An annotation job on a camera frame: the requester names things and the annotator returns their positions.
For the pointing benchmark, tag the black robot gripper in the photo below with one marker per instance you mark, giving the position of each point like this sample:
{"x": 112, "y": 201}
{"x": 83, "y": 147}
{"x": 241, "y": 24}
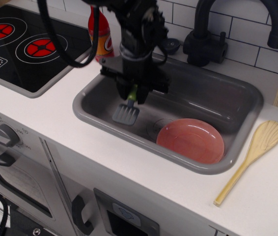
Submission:
{"x": 136, "y": 68}

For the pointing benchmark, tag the green handled grey spatula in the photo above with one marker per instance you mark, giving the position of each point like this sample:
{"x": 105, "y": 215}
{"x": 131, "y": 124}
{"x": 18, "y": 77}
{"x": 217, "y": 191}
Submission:
{"x": 127, "y": 114}

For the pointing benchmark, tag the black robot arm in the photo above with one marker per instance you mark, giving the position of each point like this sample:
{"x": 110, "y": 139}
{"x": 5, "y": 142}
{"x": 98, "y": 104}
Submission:
{"x": 142, "y": 29}

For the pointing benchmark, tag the pink plate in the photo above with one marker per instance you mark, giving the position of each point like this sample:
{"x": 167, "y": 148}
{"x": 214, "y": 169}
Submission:
{"x": 193, "y": 139}

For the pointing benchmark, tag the grey plastic sink basin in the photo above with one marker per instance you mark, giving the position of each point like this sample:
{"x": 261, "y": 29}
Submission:
{"x": 229, "y": 105}

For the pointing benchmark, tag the red ketchup bottle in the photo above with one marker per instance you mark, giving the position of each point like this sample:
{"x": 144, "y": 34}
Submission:
{"x": 105, "y": 47}

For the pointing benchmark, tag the black faucet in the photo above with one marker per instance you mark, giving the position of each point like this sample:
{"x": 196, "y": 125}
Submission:
{"x": 201, "y": 48}

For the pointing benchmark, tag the black toy stovetop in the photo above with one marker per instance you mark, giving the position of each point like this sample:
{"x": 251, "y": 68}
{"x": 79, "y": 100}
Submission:
{"x": 29, "y": 62}

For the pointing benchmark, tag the grey dishwasher control panel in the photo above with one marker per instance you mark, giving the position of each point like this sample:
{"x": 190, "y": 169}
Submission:
{"x": 121, "y": 220}

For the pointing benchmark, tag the grey oven knob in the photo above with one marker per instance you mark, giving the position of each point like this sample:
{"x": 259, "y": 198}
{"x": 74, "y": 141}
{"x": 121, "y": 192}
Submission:
{"x": 8, "y": 137}

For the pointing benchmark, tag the wooden spoon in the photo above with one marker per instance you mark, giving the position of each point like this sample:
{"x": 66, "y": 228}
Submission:
{"x": 264, "y": 139}

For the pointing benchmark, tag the blue handled grey ladle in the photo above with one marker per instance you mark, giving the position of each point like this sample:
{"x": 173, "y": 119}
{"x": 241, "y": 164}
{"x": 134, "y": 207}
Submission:
{"x": 171, "y": 45}

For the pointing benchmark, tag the black dishwasher handle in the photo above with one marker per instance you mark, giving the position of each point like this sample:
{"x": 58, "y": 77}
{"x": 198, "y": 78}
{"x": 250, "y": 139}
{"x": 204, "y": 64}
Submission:
{"x": 77, "y": 206}

